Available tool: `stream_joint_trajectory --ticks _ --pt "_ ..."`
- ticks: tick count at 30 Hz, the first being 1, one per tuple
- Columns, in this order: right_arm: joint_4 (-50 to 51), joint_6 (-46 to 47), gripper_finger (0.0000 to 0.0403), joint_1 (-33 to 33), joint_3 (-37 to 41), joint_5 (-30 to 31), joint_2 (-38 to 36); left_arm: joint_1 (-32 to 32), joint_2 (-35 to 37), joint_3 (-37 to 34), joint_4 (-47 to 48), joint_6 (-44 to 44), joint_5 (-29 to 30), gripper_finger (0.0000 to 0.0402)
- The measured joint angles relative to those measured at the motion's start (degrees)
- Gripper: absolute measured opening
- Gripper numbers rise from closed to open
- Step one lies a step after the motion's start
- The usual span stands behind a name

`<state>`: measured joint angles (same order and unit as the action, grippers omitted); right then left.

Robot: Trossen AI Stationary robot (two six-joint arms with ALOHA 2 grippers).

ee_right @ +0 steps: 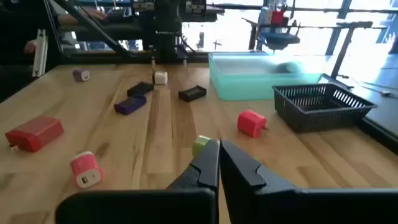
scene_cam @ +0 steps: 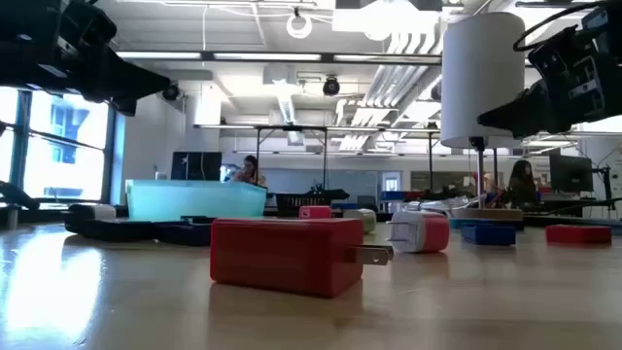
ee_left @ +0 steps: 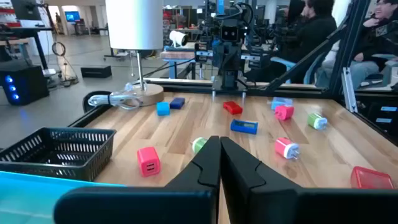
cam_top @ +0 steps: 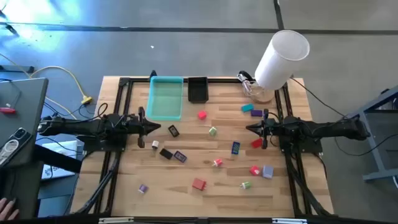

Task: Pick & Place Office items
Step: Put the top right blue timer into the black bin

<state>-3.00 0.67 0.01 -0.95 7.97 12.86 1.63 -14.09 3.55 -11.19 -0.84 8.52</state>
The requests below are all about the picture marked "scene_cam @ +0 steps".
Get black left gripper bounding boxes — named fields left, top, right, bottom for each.
left=0, top=0, right=171, bottom=118

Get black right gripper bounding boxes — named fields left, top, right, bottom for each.
left=477, top=4, right=622, bottom=141

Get red device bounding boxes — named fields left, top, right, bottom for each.
left=544, top=224, right=613, bottom=246

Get purple usb tester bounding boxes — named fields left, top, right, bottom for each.
left=154, top=220, right=214, bottom=247

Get red white plug charger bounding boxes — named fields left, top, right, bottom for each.
left=387, top=210, right=451, bottom=255

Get green white plug charger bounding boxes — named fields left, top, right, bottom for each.
left=342, top=208, right=378, bottom=234

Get red cube charger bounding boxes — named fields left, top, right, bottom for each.
left=297, top=204, right=333, bottom=221

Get white cylinder shade table lamp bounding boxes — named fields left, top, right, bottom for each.
left=440, top=12, right=527, bottom=228

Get black computer monitor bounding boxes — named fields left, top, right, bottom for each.
left=549, top=154, right=595, bottom=193
left=170, top=151, right=224, bottom=182

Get person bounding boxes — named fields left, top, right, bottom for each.
left=231, top=154, right=268, bottom=189
left=506, top=158, right=541, bottom=209

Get large window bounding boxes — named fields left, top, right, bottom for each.
left=0, top=87, right=119, bottom=205

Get black white plug charger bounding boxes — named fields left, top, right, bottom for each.
left=67, top=203, right=118, bottom=223

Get teal translucent plastic tray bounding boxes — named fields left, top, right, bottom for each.
left=124, top=179, right=268, bottom=223

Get blue usb tester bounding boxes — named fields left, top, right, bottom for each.
left=460, top=224, right=517, bottom=247

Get teal flat device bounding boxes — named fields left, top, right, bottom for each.
left=447, top=217, right=483, bottom=230

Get white ceiling ducts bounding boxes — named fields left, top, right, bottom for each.
left=334, top=28, right=442, bottom=153

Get long ceiling light bar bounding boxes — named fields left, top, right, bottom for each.
left=115, top=50, right=443, bottom=63

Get small black basket bin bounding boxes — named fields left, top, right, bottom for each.
left=274, top=192, right=337, bottom=219

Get large red plug charger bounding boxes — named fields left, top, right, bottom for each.
left=209, top=216, right=396, bottom=299

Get black aluminium table frame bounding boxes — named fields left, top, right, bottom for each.
left=0, top=207, right=622, bottom=230

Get black background rig frame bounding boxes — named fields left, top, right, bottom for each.
left=192, top=123, right=441, bottom=193

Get white ring light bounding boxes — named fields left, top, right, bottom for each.
left=285, top=12, right=314, bottom=41

